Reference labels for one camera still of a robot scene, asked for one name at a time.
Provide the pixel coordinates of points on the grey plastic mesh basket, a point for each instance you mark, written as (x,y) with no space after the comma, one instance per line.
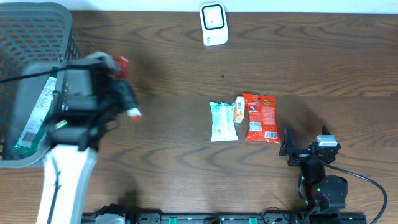
(37,35)

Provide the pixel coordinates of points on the white barcode scanner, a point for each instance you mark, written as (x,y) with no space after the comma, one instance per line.
(214,24)

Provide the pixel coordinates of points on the light green snack packet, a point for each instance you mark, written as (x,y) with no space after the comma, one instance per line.
(223,128)

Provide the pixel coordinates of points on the large red snack bag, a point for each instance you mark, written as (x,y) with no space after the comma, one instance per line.
(262,118)

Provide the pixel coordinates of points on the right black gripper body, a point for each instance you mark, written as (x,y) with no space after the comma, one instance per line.
(300,155)

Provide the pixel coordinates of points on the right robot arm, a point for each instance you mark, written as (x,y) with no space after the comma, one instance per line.
(324,195)

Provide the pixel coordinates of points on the white green snack packet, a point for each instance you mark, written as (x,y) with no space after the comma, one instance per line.
(32,134)

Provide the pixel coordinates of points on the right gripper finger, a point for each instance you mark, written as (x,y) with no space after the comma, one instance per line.
(325,130)
(287,144)

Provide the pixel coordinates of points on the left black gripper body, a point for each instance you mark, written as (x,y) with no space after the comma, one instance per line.
(109,98)

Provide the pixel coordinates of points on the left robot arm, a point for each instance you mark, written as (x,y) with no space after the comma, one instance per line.
(67,172)

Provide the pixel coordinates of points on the small orange snack packet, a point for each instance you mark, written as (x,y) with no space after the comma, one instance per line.
(239,109)

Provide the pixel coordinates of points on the small red snack packet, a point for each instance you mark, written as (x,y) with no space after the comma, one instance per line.
(129,97)

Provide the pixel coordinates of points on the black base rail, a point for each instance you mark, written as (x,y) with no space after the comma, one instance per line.
(270,218)

